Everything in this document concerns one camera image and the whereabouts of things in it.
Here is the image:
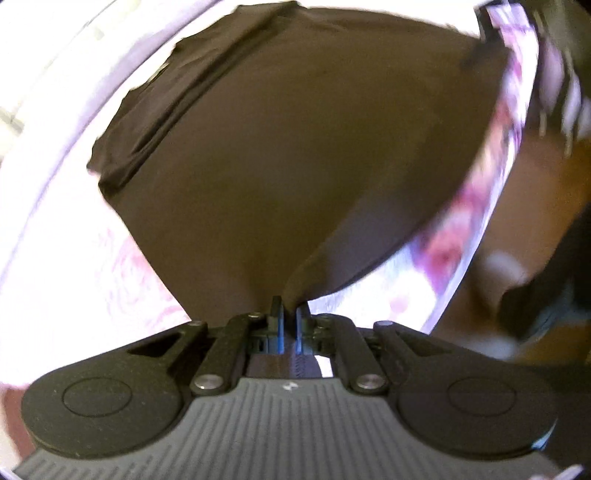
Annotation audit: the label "dark brown pants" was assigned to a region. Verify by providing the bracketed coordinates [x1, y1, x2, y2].
[87, 2, 514, 380]

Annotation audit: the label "pink floral blanket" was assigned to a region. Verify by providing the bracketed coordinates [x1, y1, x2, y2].
[0, 0, 542, 386]

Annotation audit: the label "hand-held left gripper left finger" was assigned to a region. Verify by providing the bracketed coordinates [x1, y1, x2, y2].
[127, 295, 284, 396]

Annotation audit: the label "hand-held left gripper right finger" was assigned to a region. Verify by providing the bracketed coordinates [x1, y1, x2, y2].
[294, 305, 445, 396]

